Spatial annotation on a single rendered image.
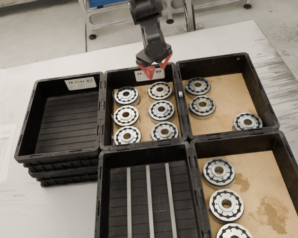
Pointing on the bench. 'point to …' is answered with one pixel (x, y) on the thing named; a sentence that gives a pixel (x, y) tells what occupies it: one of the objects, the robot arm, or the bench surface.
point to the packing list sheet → (0, 151)
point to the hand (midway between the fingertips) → (156, 72)
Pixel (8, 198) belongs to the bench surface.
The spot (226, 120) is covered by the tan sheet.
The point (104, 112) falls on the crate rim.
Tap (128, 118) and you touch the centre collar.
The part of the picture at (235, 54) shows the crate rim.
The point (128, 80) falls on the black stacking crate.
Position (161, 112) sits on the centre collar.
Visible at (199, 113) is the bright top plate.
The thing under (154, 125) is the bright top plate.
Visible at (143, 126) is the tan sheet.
